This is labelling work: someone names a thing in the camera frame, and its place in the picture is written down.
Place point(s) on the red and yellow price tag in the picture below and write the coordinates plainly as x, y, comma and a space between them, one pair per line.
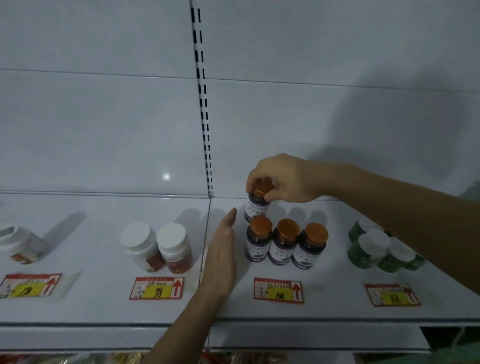
278, 290
28, 285
392, 295
156, 288

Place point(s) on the person's right thumb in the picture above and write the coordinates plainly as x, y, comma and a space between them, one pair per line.
275, 195

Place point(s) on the white slotted shelf upright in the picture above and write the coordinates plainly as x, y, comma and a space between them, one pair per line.
202, 93

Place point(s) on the dark bottle with orange cap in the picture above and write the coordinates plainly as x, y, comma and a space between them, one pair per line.
257, 208
283, 243
258, 242
308, 247

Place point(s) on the white metal shelf board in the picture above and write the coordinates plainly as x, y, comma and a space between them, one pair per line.
93, 300
337, 300

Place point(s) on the green bottle with white cap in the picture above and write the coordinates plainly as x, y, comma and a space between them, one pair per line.
356, 228
418, 261
395, 258
365, 249

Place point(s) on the colourful packets on lower shelf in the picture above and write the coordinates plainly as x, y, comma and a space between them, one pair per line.
75, 359

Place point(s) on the person's left fingers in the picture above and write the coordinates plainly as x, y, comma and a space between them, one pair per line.
228, 225

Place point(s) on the person's left forearm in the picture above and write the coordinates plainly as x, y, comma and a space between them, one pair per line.
180, 333

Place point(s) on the person's right hand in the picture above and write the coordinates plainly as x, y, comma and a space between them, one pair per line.
292, 176

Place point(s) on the white jar with red label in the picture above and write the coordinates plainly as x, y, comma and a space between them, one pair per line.
22, 243

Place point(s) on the person's right forearm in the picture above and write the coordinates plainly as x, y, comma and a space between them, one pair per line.
405, 213

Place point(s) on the red bottle with white cap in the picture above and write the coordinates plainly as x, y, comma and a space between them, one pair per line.
174, 245
140, 243

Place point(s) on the person's left hand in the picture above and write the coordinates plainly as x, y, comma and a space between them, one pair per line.
219, 262

